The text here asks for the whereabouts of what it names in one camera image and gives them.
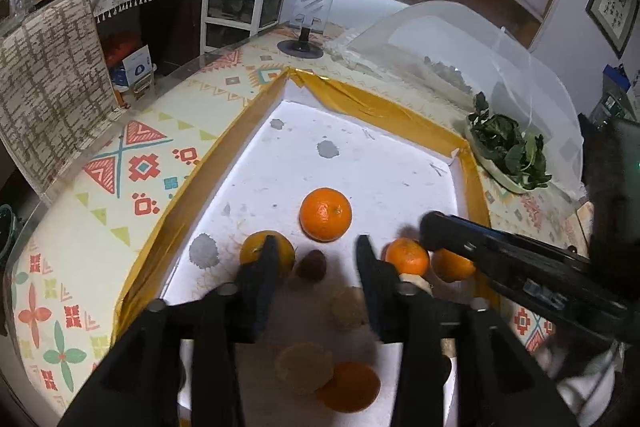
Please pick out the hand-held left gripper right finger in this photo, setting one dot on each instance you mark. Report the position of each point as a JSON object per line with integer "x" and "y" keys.
{"x": 371, "y": 289}

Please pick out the blue and white box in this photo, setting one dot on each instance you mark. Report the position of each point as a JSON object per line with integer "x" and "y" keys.
{"x": 137, "y": 67}

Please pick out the person's right hand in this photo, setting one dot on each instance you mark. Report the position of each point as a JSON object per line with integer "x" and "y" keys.
{"x": 597, "y": 399}

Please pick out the beige cut yam piece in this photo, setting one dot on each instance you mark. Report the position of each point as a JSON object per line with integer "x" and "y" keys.
{"x": 350, "y": 309}

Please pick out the large orange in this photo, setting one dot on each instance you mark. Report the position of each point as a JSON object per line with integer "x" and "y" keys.
{"x": 326, "y": 213}

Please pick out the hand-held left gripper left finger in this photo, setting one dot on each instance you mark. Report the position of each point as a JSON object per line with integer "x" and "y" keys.
{"x": 265, "y": 294}

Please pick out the orange mandarin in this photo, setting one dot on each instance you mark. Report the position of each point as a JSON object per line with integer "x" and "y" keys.
{"x": 350, "y": 387}
{"x": 452, "y": 267}
{"x": 251, "y": 252}
{"x": 407, "y": 257}

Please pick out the small beige piece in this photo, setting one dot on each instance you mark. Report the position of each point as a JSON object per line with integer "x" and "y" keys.
{"x": 420, "y": 283}

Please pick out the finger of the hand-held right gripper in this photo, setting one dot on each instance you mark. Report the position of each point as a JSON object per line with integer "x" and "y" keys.
{"x": 500, "y": 252}

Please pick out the white mesh food cover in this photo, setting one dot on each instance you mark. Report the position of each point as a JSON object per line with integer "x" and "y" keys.
{"x": 450, "y": 37}

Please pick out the chair with patterned cover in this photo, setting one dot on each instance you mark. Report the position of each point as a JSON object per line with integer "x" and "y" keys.
{"x": 50, "y": 82}

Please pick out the patterned table mat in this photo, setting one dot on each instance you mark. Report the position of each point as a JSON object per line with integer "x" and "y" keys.
{"x": 125, "y": 187}

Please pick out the pale yellow round slice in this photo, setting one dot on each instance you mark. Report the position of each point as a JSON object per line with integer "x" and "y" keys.
{"x": 305, "y": 367}

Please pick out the plate of green leaves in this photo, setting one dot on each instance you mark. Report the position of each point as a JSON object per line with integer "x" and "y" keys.
{"x": 505, "y": 142}

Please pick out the framed wall picture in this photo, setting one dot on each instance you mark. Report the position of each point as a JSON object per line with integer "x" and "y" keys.
{"x": 612, "y": 2}

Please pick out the white box with yellow tape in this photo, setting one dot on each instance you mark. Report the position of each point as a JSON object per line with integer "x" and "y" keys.
{"x": 380, "y": 167}

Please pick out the pale oval plate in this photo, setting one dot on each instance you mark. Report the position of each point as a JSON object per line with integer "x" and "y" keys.
{"x": 500, "y": 181}

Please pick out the black base phone stand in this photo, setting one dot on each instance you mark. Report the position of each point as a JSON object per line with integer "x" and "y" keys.
{"x": 300, "y": 48}

